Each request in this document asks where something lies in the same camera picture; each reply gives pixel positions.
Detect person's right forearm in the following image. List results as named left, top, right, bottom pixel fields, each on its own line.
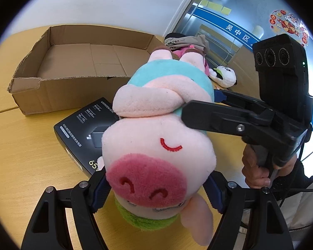
left=273, top=159, right=313, bottom=204

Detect black charger box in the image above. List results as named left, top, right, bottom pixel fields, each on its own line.
left=54, top=97, right=120, bottom=178

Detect white panda plush toy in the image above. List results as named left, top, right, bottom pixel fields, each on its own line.
left=209, top=66, right=237, bottom=88

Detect wooden desktop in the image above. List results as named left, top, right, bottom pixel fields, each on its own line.
left=0, top=26, right=287, bottom=250

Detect taupe cloth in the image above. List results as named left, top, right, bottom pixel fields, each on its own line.
left=183, top=34, right=208, bottom=56

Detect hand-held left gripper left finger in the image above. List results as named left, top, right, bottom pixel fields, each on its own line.
left=20, top=172, right=111, bottom=250

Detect magenta plush toy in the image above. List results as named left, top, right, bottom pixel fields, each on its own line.
left=175, top=45, right=210, bottom=76

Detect red festive window sticker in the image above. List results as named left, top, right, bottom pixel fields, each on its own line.
left=269, top=9, right=309, bottom=47

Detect pink pig plush toy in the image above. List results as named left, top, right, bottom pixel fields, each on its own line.
left=101, top=47, right=217, bottom=246

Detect patterned white cloth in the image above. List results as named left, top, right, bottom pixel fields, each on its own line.
left=164, top=38, right=189, bottom=50

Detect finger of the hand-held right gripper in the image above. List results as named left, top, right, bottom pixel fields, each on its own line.
left=214, top=89, right=264, bottom=111
left=181, top=100, right=274, bottom=137

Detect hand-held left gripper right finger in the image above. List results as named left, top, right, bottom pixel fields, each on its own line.
left=202, top=171, right=295, bottom=250

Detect black hat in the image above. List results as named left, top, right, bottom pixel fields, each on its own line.
left=164, top=32, right=186, bottom=41

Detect white hanging cord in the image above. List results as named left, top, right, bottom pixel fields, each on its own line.
left=222, top=35, right=237, bottom=67

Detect person's right hand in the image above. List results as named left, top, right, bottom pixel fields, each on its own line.
left=241, top=144, right=300, bottom=189

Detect cardboard box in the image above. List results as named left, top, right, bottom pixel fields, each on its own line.
left=7, top=25, right=170, bottom=116

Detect person's light trousers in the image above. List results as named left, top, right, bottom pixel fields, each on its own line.
left=278, top=176, right=313, bottom=231

